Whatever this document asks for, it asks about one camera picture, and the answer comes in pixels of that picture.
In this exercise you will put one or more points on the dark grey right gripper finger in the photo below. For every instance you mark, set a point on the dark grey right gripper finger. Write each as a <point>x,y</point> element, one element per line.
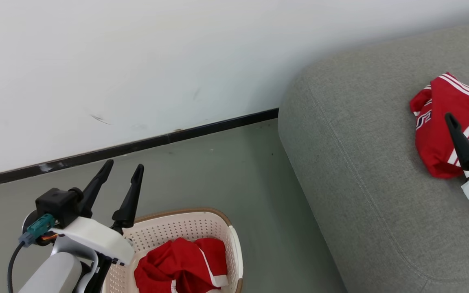
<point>464,146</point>

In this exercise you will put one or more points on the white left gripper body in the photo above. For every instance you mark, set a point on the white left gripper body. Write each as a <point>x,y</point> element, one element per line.
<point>96,240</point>

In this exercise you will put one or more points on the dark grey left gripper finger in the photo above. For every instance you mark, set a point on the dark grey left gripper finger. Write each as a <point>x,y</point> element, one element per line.
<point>96,187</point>
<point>130,199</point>

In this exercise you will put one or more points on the red jersey with white stripes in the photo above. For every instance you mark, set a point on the red jersey with white stripes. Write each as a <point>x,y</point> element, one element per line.
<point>438,134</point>

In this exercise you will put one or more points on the red garment with white hem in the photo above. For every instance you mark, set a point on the red garment with white hem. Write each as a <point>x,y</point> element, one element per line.
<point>165,264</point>

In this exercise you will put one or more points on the grey fabric sofa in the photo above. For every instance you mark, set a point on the grey fabric sofa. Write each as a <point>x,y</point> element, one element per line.
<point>360,183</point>

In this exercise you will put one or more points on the cream perforated laundry basket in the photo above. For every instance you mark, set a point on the cream perforated laundry basket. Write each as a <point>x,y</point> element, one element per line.
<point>169,230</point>

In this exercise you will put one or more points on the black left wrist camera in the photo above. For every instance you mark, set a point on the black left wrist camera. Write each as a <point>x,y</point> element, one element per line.
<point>57,203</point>

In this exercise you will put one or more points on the black wall baseboard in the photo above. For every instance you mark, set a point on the black wall baseboard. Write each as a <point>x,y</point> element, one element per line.
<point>136,145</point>

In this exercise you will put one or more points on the teal left camera connector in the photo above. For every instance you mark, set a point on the teal left camera connector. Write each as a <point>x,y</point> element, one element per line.
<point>41,226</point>

